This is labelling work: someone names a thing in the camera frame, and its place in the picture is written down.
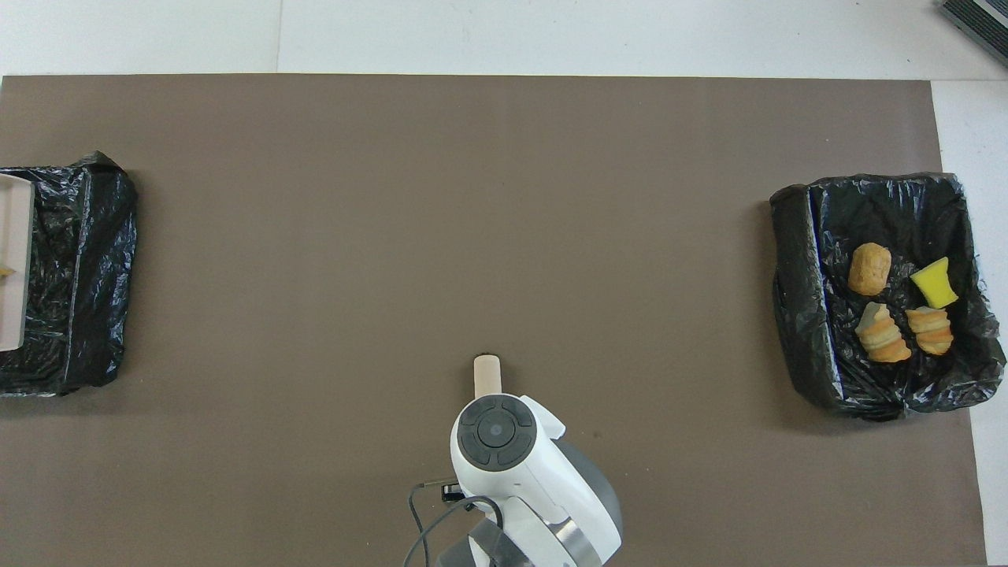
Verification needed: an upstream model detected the small yellow sponge piece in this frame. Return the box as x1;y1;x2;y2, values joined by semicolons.
910;257;960;309

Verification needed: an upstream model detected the dark ribbed device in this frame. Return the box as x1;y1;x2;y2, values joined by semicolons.
939;0;1008;69

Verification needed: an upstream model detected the brown bread roll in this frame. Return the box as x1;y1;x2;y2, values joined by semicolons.
848;243;893;297

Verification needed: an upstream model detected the pale bread piece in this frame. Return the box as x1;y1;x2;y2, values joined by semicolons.
856;302;913;364

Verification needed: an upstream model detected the beige plastic dustpan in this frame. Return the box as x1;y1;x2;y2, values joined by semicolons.
0;173;36;353

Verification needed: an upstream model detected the bin with black bag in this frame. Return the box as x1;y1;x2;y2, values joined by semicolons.
769;172;1005;421
0;151;139;397

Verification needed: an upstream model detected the striped croissant piece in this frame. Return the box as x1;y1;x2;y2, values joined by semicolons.
905;306;954;357

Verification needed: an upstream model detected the brown table mat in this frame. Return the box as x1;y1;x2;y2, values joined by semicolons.
0;75;987;567

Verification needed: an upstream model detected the beige hand brush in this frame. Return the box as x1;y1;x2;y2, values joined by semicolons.
472;354;503;399

